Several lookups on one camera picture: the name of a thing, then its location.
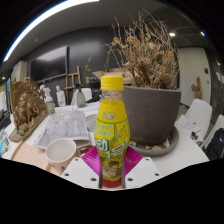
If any wooden wall figure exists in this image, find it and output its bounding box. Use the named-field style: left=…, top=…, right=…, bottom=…
left=190, top=77, right=203, bottom=100

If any black wall screen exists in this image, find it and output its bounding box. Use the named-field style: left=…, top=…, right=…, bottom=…
left=29, top=45, right=69, bottom=83

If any brown cardboard box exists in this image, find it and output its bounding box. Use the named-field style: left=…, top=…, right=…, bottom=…
left=92, top=67, right=134, bottom=85

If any round clear glass dish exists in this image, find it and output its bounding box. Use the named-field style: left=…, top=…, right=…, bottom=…
left=85, top=113, right=99, bottom=133

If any white cabinet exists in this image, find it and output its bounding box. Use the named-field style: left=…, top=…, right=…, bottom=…
left=11, top=60, right=29, bottom=83

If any black backpack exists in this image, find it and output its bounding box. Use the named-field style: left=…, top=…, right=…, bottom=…
left=204, top=128, right=224, bottom=161

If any printed newspaper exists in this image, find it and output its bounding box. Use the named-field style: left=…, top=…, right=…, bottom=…
left=33, top=109, right=91, bottom=150

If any white chair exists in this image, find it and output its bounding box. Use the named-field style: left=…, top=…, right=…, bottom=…
left=184, top=98, right=213, bottom=134
left=201, top=114, right=224, bottom=158

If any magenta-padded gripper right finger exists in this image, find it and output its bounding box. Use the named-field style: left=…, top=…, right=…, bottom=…
left=122, top=146, right=164, bottom=190

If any white spotted mug brown handle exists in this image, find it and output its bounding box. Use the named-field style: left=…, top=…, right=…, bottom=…
left=45, top=137, right=95, bottom=177

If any grey plant pot saucer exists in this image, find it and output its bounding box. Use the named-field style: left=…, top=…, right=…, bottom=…
left=128, top=125, right=180, bottom=157

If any bright ceiling light panel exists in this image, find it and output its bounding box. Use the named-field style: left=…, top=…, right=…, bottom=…
left=3, top=0, right=101, bottom=63

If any slim white plaster statue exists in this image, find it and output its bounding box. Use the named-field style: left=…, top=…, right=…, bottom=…
left=55, top=84, right=67, bottom=108

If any light wooden drawing board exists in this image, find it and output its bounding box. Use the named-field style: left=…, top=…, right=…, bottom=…
left=9, top=139, right=64, bottom=177

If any grey pot with dried plant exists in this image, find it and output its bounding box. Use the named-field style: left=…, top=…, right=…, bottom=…
left=104, top=9, right=183, bottom=147

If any wooden easel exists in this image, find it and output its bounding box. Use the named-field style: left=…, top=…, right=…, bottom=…
left=64, top=65, right=83, bottom=106

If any yellow drink bottle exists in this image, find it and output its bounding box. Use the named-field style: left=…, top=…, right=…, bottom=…
left=94, top=75, right=131, bottom=183

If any brown relief sculpture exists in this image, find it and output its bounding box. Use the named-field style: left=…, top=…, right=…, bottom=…
left=8, top=77, right=49, bottom=143

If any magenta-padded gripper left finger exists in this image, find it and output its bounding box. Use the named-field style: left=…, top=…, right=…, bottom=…
left=61, top=146, right=102, bottom=190

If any white plaster bust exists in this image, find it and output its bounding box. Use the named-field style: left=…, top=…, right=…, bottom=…
left=39, top=84, right=55, bottom=104

